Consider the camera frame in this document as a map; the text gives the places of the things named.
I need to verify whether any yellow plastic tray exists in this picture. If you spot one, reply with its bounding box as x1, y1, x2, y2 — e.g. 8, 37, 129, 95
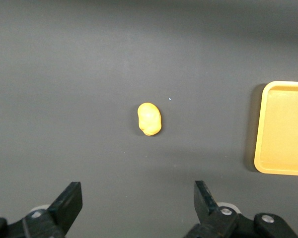
253, 80, 298, 177

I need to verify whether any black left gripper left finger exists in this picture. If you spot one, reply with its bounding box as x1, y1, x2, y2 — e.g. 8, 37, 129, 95
0, 181, 83, 238

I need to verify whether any dark grey table mat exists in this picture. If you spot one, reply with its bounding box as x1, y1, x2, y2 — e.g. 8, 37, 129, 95
0, 0, 298, 238

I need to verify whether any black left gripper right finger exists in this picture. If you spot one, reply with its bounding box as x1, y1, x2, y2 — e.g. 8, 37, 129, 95
183, 180, 298, 238

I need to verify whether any yellow potato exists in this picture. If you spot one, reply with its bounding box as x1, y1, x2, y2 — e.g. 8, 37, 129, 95
137, 102, 162, 136

